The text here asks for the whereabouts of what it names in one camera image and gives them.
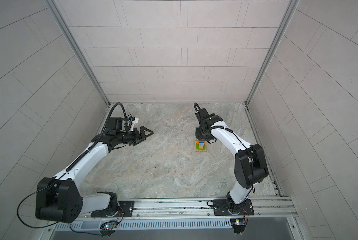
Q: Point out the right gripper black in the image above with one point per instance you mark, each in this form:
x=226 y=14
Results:
x=198 y=136

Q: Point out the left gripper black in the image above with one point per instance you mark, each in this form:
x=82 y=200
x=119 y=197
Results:
x=136 y=139

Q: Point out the green wood block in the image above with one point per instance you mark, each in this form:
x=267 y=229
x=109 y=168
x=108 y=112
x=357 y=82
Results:
x=200 y=148

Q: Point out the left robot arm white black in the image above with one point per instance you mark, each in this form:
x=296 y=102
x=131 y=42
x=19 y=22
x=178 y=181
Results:
x=58 y=198

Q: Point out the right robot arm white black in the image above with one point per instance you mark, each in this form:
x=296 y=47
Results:
x=250 y=166

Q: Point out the left controller board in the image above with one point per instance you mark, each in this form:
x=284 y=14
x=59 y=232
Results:
x=109 y=226

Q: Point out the controller board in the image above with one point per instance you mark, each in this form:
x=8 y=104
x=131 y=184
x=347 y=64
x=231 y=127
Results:
x=238 y=225
x=109 y=226

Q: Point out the right controller board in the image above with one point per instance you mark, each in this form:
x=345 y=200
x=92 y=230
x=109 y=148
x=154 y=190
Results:
x=238 y=225

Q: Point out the perforated vent strip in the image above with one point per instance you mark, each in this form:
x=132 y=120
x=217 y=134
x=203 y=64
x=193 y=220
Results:
x=152 y=224

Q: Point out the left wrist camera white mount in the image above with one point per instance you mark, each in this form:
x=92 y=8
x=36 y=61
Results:
x=131 y=122

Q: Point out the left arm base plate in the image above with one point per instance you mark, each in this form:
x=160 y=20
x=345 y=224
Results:
x=124 y=209

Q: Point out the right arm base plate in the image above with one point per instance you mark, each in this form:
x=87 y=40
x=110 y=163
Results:
x=223 y=208

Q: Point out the aluminium mounting rail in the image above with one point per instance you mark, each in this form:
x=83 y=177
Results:
x=173 y=207

